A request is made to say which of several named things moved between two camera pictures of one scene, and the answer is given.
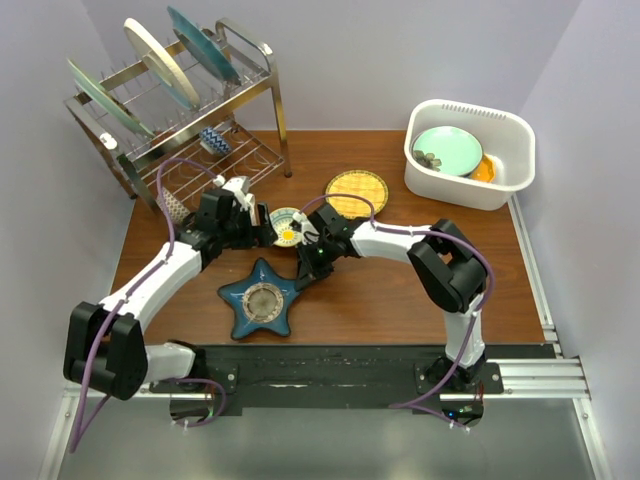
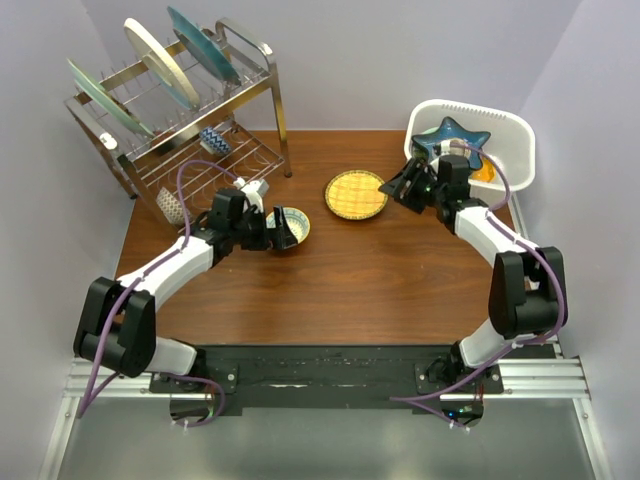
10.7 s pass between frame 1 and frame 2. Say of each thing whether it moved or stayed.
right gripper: moved
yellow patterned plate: stayed
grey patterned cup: stayed
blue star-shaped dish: moved
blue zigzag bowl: stayed
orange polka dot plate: stayed
